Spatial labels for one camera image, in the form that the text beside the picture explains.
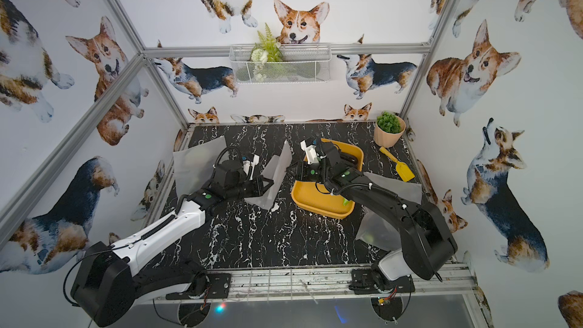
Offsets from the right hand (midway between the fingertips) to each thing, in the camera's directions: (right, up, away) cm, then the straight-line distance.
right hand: (286, 169), depth 79 cm
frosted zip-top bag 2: (-4, -1, +4) cm, 6 cm away
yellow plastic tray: (+7, -13, +13) cm, 20 cm away
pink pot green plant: (+45, +15, +24) cm, 53 cm away
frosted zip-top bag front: (+32, -23, +1) cm, 39 cm away
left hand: (-3, -4, 0) cm, 5 cm away
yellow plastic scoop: (+51, -4, +22) cm, 56 cm away
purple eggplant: (+23, -15, +12) cm, 30 cm away
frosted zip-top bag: (-45, -2, +24) cm, 51 cm away
